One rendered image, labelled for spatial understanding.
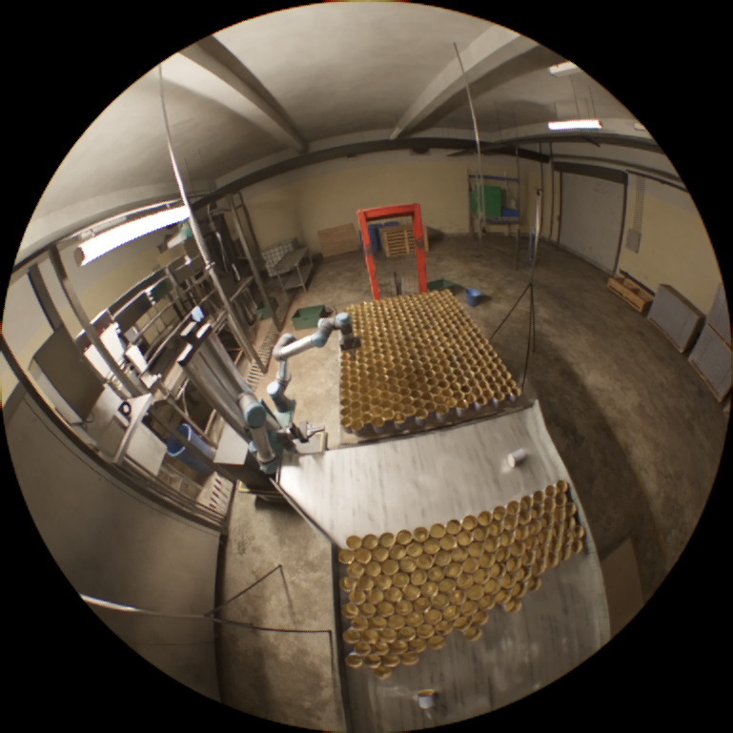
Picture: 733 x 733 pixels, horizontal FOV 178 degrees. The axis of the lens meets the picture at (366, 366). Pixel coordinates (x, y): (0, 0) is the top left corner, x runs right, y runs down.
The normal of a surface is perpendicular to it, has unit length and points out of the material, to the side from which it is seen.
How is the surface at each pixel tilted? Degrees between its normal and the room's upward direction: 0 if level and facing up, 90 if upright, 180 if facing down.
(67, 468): 90
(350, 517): 0
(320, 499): 0
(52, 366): 90
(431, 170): 90
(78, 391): 90
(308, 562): 0
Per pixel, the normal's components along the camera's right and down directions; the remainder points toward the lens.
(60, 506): 0.98, -0.18
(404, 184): 0.07, 0.66
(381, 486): -0.18, -0.73
